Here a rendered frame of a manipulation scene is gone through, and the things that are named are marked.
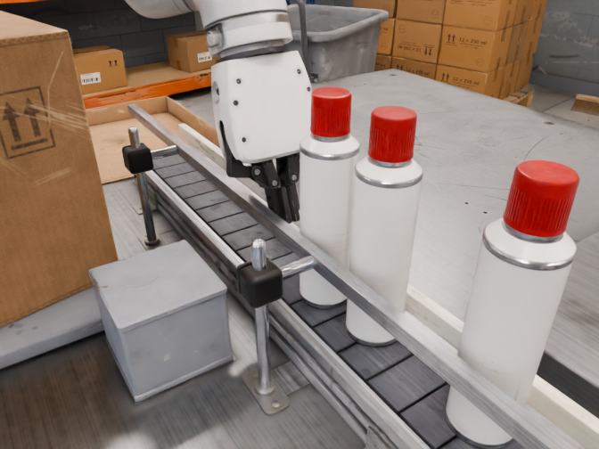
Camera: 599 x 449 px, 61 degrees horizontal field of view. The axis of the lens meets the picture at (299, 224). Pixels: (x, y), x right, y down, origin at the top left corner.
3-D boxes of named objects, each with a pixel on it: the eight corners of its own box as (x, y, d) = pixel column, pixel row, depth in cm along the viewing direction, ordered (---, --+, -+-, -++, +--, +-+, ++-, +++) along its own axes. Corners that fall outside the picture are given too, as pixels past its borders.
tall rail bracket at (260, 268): (325, 374, 49) (331, 226, 40) (258, 408, 45) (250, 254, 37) (306, 354, 51) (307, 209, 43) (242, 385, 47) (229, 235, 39)
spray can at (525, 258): (531, 428, 38) (620, 175, 27) (485, 463, 35) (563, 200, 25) (475, 382, 41) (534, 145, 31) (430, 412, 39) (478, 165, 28)
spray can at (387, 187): (414, 332, 46) (447, 114, 36) (370, 355, 44) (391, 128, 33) (375, 302, 50) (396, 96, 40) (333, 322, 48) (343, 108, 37)
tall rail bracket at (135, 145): (197, 236, 70) (183, 121, 62) (145, 252, 67) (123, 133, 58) (187, 226, 72) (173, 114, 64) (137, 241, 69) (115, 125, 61)
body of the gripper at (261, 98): (218, 43, 45) (245, 167, 47) (313, 31, 50) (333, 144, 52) (190, 58, 51) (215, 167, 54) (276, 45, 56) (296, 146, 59)
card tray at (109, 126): (228, 155, 95) (227, 134, 93) (85, 189, 83) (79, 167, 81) (169, 112, 117) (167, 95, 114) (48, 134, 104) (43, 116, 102)
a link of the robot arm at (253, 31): (219, 16, 44) (227, 52, 45) (304, 8, 48) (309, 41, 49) (187, 36, 51) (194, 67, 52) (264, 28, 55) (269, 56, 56)
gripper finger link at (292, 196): (283, 159, 52) (295, 223, 53) (308, 153, 53) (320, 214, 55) (267, 159, 54) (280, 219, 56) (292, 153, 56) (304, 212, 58)
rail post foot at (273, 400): (292, 405, 46) (292, 399, 45) (266, 418, 44) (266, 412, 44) (263, 365, 50) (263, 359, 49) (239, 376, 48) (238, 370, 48)
